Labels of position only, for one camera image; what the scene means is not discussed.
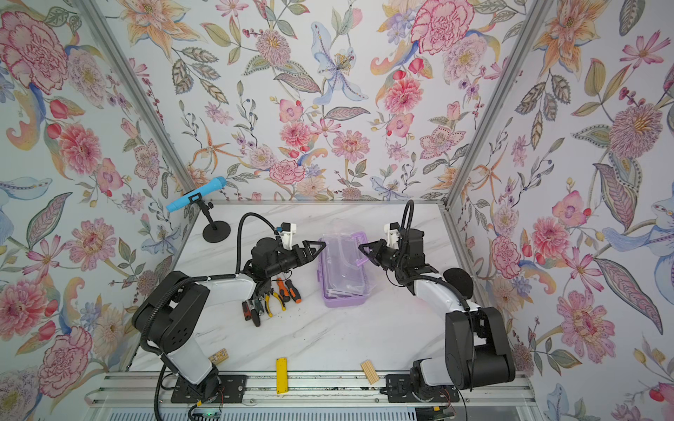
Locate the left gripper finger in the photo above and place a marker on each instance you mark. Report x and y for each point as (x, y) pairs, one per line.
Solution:
(314, 245)
(312, 253)

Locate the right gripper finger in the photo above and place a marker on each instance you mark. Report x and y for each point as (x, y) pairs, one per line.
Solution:
(372, 255)
(373, 246)

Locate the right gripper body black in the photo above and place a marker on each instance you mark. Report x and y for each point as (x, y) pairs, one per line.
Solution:
(391, 259)

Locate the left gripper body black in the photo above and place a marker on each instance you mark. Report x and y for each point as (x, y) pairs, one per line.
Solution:
(284, 262)

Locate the purple plastic tool box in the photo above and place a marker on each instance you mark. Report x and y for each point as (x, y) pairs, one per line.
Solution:
(342, 271)

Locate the ratchet wrench red black handle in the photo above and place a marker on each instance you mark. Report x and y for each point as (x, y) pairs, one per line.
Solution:
(246, 311)

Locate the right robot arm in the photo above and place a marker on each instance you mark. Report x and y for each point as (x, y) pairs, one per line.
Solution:
(476, 350)

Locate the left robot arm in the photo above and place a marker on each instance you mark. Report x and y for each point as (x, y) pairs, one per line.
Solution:
(167, 319)

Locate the orange black screwdriver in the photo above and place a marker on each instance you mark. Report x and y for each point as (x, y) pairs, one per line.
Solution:
(283, 291)
(293, 291)

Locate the black round pad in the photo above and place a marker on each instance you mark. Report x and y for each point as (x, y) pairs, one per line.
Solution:
(461, 280)

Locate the black microphone stand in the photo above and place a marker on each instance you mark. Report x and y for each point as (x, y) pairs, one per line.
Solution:
(216, 230)

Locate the blue microphone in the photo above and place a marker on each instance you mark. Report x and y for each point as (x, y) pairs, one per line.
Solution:
(215, 184)

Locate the small wooden tag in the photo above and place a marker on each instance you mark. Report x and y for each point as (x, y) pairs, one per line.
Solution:
(219, 357)

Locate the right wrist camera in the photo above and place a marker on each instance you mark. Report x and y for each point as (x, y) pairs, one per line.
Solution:
(392, 235)

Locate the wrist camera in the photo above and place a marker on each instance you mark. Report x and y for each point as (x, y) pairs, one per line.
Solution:
(392, 235)
(286, 233)

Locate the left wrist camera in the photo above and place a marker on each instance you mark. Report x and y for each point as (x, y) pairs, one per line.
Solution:
(286, 233)

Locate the yellow handled pliers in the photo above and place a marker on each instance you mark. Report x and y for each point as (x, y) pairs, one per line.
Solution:
(273, 303)

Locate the yellow block on rail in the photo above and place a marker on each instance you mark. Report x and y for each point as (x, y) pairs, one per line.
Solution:
(282, 376)

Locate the wooden block on rail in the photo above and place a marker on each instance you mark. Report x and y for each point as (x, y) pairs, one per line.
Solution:
(370, 372)

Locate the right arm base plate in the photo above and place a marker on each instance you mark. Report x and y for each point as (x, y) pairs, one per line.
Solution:
(405, 389)

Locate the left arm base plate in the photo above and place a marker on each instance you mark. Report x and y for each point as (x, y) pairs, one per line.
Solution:
(224, 389)

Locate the aluminium front rail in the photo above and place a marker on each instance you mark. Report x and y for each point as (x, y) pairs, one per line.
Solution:
(306, 389)

